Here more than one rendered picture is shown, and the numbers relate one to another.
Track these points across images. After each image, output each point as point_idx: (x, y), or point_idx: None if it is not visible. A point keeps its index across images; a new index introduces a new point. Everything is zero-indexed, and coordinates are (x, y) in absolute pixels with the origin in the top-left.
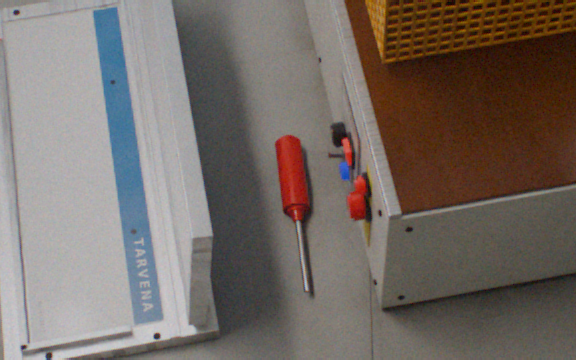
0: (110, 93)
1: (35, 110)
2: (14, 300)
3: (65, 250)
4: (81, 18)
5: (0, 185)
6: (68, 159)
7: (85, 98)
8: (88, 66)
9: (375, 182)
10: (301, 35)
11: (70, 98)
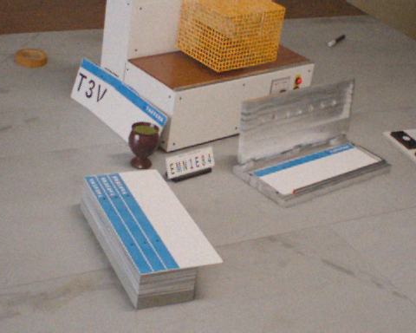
0: (288, 166)
1: (310, 179)
2: (373, 167)
3: (348, 163)
4: (264, 179)
5: (343, 179)
6: (320, 169)
7: (295, 171)
8: (282, 173)
9: (303, 68)
10: (221, 142)
11: (298, 173)
